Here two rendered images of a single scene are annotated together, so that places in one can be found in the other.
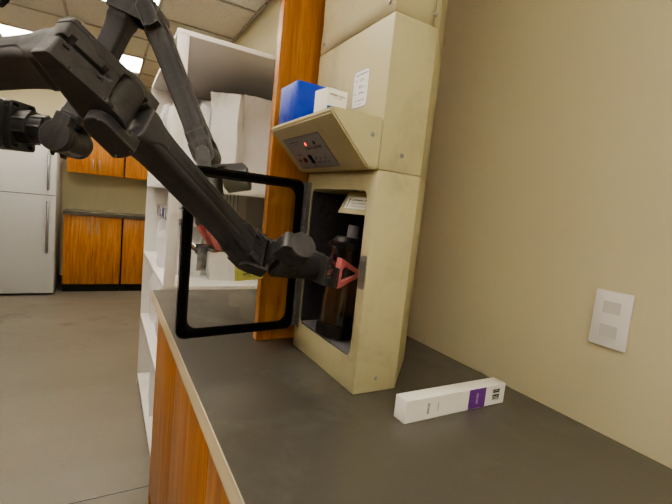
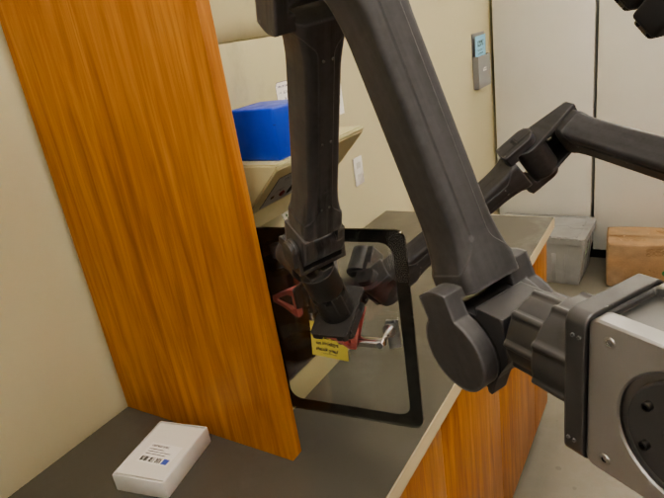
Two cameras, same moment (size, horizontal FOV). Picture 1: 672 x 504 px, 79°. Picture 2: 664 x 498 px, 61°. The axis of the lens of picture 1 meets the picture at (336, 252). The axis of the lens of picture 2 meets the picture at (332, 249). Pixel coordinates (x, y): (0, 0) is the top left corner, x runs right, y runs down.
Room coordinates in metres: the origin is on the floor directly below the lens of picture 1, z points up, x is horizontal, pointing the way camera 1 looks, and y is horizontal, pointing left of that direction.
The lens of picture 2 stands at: (1.38, 1.06, 1.71)
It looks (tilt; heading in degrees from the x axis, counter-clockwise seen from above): 21 degrees down; 244
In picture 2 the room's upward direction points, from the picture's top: 9 degrees counter-clockwise
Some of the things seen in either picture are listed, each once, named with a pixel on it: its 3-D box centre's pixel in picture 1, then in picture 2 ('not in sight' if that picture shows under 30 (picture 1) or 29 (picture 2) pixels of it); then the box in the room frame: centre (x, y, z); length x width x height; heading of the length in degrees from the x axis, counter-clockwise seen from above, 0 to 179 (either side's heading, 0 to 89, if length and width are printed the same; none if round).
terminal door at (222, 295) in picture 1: (243, 254); (336, 328); (0.99, 0.23, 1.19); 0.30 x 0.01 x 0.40; 126
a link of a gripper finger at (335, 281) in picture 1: (340, 271); not in sight; (0.92, -0.02, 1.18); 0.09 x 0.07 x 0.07; 123
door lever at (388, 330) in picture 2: not in sight; (366, 336); (0.97, 0.30, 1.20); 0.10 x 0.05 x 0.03; 126
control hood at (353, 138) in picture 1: (318, 145); (303, 168); (0.93, 0.06, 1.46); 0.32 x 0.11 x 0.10; 30
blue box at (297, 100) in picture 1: (306, 108); (270, 129); (1.00, 0.11, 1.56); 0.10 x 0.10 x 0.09; 30
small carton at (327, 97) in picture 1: (330, 106); not in sight; (0.89, 0.04, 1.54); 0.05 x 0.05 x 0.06; 36
